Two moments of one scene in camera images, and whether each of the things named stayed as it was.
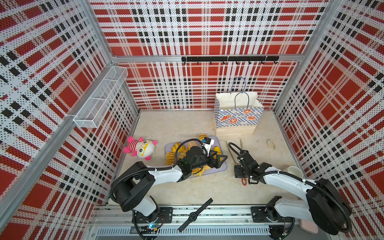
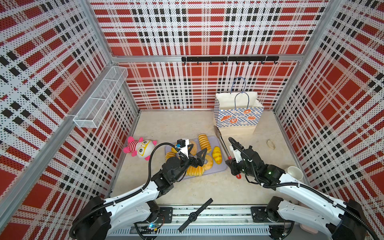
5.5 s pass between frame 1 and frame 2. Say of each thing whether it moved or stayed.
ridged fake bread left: stayed
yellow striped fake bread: stayed
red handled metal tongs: moved
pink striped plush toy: stayed
